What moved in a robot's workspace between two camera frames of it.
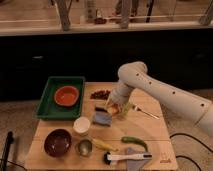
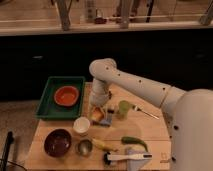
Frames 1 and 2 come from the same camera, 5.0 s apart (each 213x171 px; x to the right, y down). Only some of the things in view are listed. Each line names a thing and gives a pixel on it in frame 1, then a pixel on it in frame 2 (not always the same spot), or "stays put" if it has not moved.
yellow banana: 103,145 stays put
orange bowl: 66,96 stays put
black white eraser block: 100,109 → 111,110
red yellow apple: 114,108 → 97,114
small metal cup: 85,147 stays put
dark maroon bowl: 57,143 stays put
